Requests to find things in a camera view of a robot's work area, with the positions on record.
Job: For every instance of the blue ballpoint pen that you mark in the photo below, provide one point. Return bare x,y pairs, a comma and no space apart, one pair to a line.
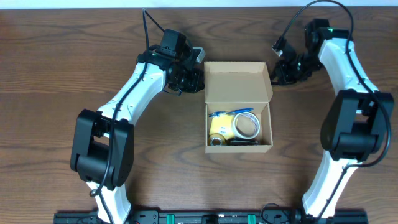
230,112

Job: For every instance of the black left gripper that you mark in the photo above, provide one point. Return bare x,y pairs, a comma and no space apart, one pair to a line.
189,82

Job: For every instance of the black mounting rail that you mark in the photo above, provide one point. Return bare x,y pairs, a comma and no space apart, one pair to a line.
267,216

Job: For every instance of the white masking tape roll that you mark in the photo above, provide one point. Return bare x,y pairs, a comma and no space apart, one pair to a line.
246,125

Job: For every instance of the cardboard box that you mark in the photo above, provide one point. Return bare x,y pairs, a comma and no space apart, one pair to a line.
235,85

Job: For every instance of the yellow sticky note pad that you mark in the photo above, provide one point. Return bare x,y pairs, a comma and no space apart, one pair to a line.
222,125

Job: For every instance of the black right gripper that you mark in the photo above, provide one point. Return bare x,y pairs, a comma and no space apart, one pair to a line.
283,73

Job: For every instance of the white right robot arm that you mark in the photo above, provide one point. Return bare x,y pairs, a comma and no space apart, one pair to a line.
357,125

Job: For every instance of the blue white marker pen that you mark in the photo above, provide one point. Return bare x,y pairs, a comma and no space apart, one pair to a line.
242,142

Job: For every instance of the yellow clear tape roll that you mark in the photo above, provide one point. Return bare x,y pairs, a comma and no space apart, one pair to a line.
216,140

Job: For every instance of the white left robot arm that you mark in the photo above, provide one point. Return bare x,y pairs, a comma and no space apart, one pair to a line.
103,142

